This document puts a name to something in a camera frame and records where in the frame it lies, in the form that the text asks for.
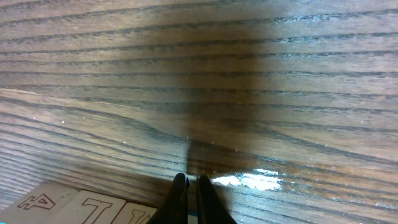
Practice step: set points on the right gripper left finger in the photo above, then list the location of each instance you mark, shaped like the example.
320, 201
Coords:
174, 208

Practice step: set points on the plain wooden block front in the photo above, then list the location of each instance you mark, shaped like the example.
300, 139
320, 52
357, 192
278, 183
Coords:
38, 205

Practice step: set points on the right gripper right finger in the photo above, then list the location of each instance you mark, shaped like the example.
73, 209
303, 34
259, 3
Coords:
210, 209

